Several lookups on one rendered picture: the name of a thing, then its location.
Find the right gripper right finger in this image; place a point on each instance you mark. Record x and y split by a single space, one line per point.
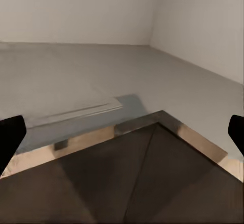
236 131

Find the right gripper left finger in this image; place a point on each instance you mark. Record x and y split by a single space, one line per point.
12 132

